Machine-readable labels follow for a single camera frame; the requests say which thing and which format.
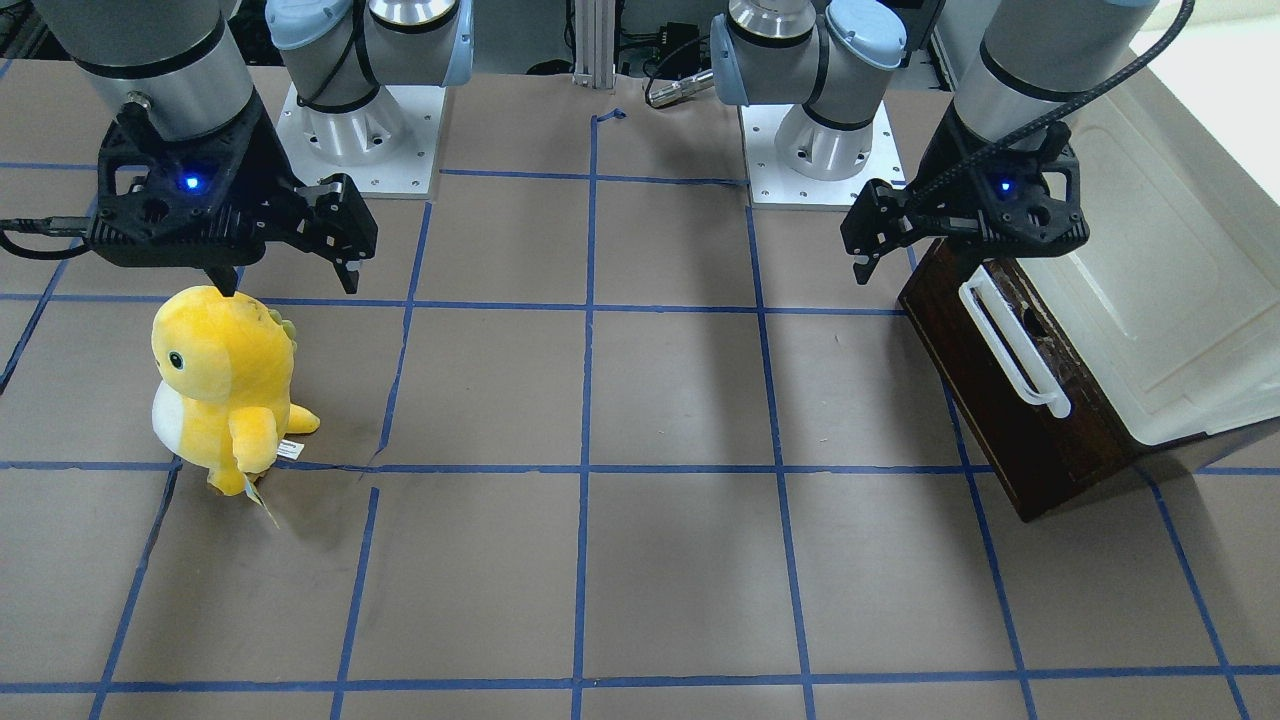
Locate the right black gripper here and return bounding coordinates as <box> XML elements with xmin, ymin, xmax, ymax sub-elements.
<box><xmin>84</xmin><ymin>92</ymin><xmax>379</xmax><ymax>299</ymax></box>

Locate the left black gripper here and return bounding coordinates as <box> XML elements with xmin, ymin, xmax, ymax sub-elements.
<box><xmin>840</xmin><ymin>108</ymin><xmax>1091</xmax><ymax>284</ymax></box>

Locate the white drawer handle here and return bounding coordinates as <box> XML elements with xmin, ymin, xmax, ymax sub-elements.
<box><xmin>957</xmin><ymin>266</ymin><xmax>1073</xmax><ymax>419</ymax></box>

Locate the dark wooden drawer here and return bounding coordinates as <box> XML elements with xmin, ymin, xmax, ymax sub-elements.
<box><xmin>897</xmin><ymin>240</ymin><xmax>1216</xmax><ymax>524</ymax></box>

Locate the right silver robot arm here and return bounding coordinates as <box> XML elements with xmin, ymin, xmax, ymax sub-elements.
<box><xmin>4</xmin><ymin>1</ymin><xmax>474</xmax><ymax>296</ymax></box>

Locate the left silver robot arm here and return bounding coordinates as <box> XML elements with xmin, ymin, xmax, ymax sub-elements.
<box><xmin>710</xmin><ymin>1</ymin><xmax>1169</xmax><ymax>283</ymax></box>

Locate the yellow plush dinosaur toy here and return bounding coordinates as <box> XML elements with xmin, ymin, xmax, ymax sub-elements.
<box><xmin>150</xmin><ymin>284</ymin><xmax>320</xmax><ymax>502</ymax></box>

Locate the cream plastic storage box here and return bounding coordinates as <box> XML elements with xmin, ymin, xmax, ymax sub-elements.
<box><xmin>1019</xmin><ymin>70</ymin><xmax>1279</xmax><ymax>446</ymax></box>

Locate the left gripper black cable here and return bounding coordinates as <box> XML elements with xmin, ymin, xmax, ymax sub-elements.
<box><xmin>905</xmin><ymin>0</ymin><xmax>1197</xmax><ymax>206</ymax></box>

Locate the aluminium frame post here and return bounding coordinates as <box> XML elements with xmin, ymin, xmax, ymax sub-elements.
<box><xmin>572</xmin><ymin>0</ymin><xmax>617</xmax><ymax>92</ymax></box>

